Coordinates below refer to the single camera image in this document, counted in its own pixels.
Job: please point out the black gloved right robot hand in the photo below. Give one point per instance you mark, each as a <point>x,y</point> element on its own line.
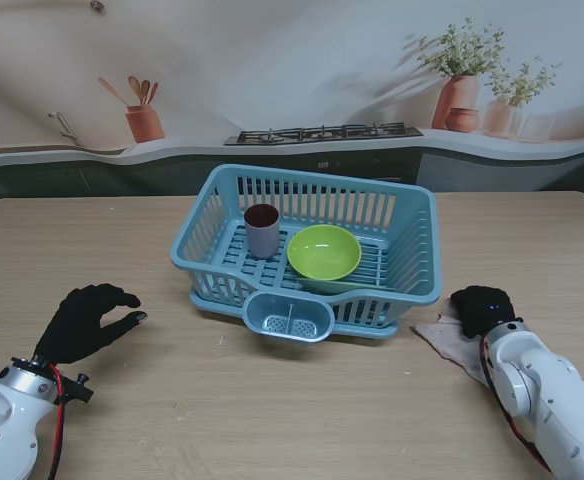
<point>484,310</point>

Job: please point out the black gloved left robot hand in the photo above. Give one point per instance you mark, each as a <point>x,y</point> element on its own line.
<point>77,330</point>

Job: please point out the pinkish beige cleaning cloth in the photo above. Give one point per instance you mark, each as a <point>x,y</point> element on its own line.
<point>452,345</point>

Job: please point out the pale green plate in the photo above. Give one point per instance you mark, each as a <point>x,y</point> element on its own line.
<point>367,287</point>

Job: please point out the lime green bowl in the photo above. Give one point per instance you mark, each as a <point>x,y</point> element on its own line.
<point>322,255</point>

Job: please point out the purple cup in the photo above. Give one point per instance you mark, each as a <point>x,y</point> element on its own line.
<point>262,240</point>

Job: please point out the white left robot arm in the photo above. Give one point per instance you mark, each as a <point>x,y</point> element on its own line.
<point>2,430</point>

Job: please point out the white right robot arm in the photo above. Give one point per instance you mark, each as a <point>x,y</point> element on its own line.
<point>557,395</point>

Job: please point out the blue cutlery holder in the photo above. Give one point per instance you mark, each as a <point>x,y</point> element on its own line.
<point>257,320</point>

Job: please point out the blue plastic dish rack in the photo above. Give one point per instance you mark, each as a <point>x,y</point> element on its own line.
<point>322,177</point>

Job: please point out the metal backdrop eyelet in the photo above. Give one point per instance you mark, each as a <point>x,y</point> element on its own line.
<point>97,5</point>

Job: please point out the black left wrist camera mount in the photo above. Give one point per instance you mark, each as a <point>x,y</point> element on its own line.
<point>77,392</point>

